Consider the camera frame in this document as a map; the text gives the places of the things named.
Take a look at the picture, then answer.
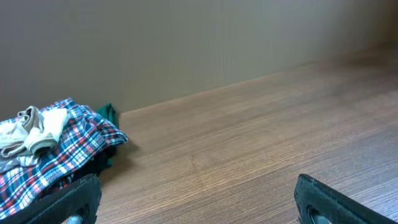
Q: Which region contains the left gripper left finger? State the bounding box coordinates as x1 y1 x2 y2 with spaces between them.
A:
1 174 101 224

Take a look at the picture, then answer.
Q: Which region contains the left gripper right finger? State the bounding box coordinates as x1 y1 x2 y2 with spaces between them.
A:
294 174 396 224

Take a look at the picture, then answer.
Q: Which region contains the red blue plaid garment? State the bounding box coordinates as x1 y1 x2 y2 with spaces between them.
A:
1 98 128 219

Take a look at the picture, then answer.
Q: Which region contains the white crumpled garment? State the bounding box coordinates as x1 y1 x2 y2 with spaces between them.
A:
1 108 69 173

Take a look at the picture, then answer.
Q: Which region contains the beige crumpled garment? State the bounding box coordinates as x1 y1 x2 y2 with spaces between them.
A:
1 106 58 159

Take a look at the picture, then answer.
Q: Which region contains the dark green garment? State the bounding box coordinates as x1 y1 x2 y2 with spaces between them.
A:
95 103 119 171

